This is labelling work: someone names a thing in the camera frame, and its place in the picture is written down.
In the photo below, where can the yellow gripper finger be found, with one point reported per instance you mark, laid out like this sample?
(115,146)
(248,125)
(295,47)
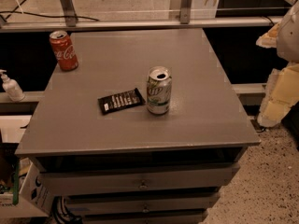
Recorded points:
(281,94)
(269,39)

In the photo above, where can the green 7up can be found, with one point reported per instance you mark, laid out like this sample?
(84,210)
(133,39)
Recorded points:
(159,87)

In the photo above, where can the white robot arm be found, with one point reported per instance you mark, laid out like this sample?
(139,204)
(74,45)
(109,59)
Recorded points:
(288,36)

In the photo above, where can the red coke can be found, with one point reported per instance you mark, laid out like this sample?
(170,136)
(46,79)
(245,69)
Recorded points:
(63,49)

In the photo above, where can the grey drawer cabinet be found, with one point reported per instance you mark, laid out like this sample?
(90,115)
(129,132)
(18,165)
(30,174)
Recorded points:
(133,167)

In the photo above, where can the black snack bar wrapper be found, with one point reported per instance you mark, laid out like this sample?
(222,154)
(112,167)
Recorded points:
(119,101)

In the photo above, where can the white pump bottle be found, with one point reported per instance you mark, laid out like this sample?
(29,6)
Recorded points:
(11,87)

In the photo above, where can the white cardboard box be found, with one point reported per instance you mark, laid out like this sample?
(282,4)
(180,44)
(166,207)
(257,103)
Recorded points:
(22,194)

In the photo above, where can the metal window frame rail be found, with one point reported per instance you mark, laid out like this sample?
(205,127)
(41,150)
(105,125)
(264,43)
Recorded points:
(100,15)

